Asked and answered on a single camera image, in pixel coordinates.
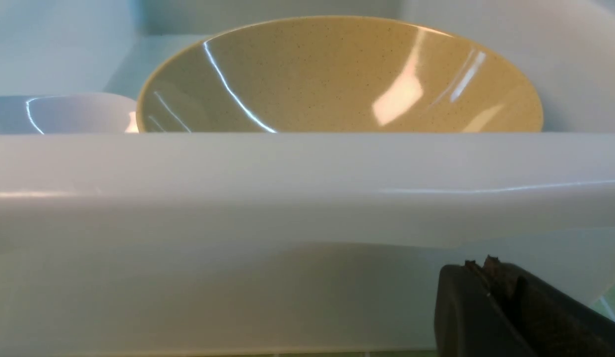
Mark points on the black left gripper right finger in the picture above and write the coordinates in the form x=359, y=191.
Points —
x=552, y=323

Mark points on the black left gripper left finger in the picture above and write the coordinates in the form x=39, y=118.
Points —
x=469, y=323

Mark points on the white square dish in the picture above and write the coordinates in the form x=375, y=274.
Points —
x=67, y=114

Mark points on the tan noodle bowl in tub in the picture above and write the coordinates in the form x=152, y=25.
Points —
x=338, y=74

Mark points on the large white plastic tub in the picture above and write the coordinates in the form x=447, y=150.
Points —
x=129, y=244

